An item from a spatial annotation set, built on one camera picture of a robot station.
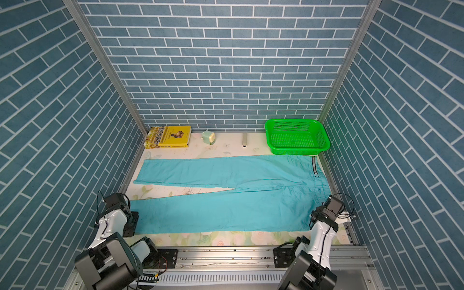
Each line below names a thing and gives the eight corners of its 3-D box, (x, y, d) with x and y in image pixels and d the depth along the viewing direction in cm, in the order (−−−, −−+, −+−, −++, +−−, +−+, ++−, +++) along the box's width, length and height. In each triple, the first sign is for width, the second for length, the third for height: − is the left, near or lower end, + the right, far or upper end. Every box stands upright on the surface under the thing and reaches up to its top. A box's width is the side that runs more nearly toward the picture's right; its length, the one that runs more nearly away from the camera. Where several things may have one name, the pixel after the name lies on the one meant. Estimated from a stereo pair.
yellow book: (144, 148, 114) (141, 144, 112) (152, 129, 126) (150, 125, 123) (187, 148, 115) (186, 144, 112) (192, 129, 126) (191, 125, 123)
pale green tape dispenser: (201, 141, 117) (200, 135, 112) (206, 135, 120) (205, 129, 116) (212, 145, 115) (211, 139, 111) (216, 139, 119) (215, 132, 114)
